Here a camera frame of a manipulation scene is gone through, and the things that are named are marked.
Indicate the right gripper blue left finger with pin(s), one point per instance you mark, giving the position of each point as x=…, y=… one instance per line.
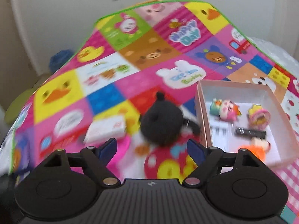
x=95, y=161

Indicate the pink cardboard box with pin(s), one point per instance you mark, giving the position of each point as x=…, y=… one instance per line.
x=216, y=132

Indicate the white card booklet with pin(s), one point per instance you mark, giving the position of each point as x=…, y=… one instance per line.
x=102, y=130

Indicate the black plush toy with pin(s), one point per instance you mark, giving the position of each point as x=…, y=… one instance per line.
x=161, y=124

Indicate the colourful cartoon play mat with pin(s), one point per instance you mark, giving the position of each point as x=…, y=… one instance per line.
x=167, y=46

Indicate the green floor cushion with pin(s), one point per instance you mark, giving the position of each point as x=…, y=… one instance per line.
x=16, y=106

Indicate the green pink squishy toy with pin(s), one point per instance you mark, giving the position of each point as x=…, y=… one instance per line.
x=225, y=110

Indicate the yellow pink cake toy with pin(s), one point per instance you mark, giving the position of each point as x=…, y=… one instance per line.
x=258, y=117

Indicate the black rectangular bar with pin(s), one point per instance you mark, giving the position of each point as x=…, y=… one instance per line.
x=250, y=133

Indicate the orange plush toy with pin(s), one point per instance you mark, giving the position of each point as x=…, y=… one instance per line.
x=259, y=147

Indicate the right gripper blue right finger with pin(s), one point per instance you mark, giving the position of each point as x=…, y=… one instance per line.
x=207, y=161

